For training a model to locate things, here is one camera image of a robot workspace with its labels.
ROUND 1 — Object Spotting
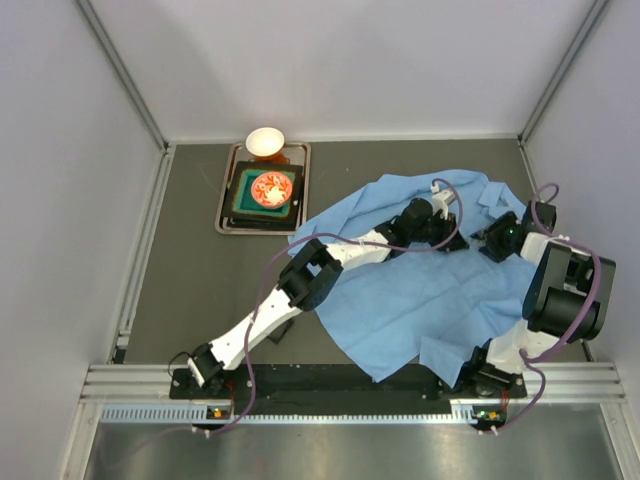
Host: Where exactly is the light blue button shirt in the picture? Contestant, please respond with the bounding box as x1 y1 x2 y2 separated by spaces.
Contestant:
289 170 536 387

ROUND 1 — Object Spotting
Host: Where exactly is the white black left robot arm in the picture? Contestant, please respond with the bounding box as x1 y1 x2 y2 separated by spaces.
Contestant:
187 189 468 389

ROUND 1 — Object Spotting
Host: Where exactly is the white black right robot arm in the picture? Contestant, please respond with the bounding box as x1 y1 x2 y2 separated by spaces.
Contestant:
457 202 616 396

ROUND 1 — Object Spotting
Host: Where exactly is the silver metal tray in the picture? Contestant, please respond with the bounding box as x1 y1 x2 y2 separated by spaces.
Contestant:
215 142 311 235

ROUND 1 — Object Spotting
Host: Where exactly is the white bowl orange base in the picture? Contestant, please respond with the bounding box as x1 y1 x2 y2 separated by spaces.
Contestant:
245 127 290 164

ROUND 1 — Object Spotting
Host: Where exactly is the black green square dish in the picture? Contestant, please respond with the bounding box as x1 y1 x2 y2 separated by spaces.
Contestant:
222 161 304 230

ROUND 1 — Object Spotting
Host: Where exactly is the small black square tray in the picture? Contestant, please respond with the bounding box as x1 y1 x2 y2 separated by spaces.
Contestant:
268 319 294 345

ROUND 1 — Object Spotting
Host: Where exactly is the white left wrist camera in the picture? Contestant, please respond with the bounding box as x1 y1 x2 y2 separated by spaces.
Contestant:
430 184 456 218

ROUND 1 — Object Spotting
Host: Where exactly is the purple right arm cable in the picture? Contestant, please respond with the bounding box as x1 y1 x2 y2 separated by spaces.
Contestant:
487 183 604 435

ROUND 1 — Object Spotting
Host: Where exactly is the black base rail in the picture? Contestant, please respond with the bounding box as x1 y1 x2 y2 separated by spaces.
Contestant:
169 364 526 414

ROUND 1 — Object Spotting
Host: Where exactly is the white slotted cable duct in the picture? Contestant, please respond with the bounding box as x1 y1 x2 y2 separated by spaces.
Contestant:
100 403 501 426

